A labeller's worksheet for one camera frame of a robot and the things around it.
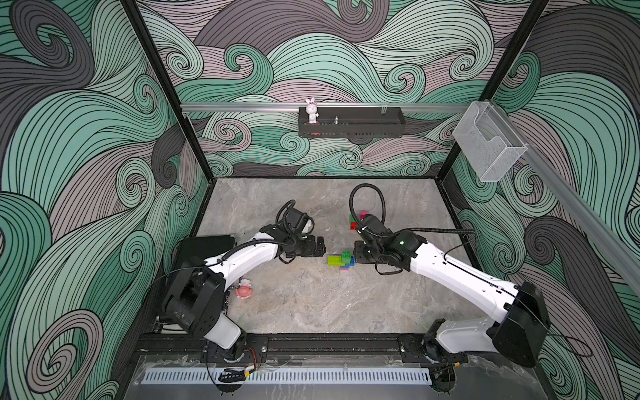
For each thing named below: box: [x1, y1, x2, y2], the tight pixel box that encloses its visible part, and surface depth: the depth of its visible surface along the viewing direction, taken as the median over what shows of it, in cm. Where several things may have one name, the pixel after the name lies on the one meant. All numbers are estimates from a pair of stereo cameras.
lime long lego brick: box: [327, 255, 345, 266], surface depth 89 cm
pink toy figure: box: [235, 278, 254, 300], surface depth 85 cm
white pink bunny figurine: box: [305, 97, 320, 125], surface depth 91 cm
